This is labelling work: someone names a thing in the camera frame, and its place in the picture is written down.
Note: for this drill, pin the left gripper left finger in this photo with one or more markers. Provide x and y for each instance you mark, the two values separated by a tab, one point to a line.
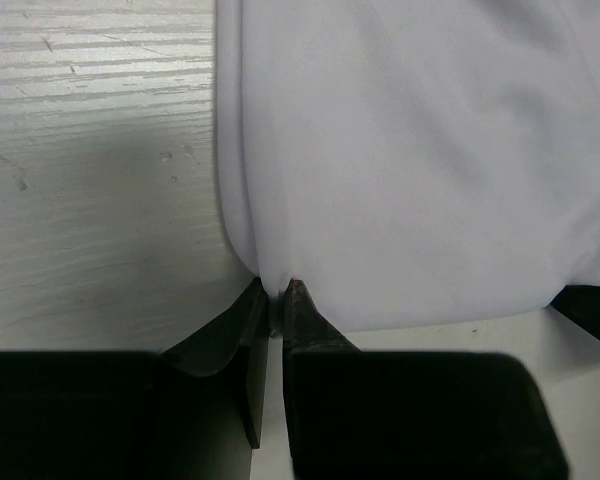
193	411

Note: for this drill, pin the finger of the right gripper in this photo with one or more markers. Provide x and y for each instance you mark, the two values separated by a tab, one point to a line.
581	305

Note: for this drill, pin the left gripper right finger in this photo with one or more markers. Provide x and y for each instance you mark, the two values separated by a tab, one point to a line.
364	414

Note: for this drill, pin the white t shirt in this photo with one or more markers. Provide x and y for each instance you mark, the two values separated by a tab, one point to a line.
412	162

